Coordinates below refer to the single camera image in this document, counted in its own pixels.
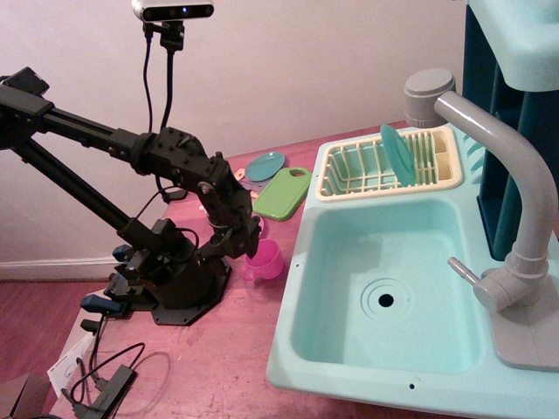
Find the teal toy sink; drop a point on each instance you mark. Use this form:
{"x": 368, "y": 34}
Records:
{"x": 372, "y": 311}

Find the cardboard box corner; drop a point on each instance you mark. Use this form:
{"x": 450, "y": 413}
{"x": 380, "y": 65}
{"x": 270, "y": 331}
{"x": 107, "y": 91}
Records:
{"x": 24, "y": 396}

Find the teal plate in rack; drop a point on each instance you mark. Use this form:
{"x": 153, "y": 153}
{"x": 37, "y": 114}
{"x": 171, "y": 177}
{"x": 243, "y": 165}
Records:
{"x": 397, "y": 155}

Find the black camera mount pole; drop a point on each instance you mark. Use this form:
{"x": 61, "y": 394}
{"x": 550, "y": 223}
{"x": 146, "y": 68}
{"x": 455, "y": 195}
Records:
{"x": 171, "y": 39}

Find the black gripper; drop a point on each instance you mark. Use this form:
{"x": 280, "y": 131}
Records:
{"x": 228, "y": 204}

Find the dark teal kitchen cabinet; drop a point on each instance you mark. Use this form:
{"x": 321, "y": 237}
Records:
{"x": 511, "y": 73}

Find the pink plastic plate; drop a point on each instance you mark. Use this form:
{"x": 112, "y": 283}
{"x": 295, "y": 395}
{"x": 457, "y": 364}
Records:
{"x": 262, "y": 226}

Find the white paper sheet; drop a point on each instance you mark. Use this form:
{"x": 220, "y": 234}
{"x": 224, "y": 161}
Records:
{"x": 78, "y": 341}

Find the grey toy faucet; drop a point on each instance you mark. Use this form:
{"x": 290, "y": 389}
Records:
{"x": 520, "y": 296}

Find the cream dish rack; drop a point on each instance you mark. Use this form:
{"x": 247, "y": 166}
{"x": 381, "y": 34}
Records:
{"x": 360, "y": 167}

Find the pink plastic cup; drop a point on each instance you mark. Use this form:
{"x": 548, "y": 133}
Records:
{"x": 267, "y": 263}

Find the silver depth camera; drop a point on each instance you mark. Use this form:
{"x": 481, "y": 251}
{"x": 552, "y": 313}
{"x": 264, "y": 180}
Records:
{"x": 168, "y": 11}

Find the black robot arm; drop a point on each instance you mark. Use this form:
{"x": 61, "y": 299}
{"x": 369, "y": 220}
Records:
{"x": 163, "y": 270}

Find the teal plate on table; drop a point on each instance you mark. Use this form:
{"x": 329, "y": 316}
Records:
{"x": 265, "y": 166}

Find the black usb hub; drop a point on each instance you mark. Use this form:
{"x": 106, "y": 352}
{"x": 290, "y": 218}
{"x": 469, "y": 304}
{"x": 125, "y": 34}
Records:
{"x": 110, "y": 396}

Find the green cutting board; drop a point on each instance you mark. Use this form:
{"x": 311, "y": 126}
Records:
{"x": 283, "y": 194}

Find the blue table clamp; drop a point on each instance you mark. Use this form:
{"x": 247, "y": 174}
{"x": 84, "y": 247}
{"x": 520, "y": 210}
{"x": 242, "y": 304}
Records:
{"x": 93, "y": 303}

